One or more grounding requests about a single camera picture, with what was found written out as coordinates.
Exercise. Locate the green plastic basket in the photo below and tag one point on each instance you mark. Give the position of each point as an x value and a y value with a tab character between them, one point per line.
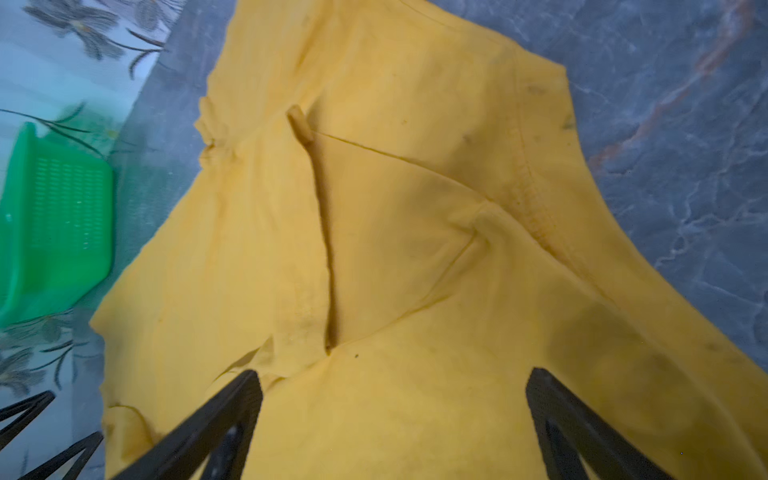
56	227

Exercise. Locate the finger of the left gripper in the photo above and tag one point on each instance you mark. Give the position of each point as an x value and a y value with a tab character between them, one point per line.
16	417
68	464

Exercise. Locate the yellow t shirt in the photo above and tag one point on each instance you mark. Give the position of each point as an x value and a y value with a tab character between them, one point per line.
393	226

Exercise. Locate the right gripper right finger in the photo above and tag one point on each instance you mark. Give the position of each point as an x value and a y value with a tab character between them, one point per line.
574	439

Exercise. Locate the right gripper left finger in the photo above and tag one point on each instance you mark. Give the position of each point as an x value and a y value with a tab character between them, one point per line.
215	440

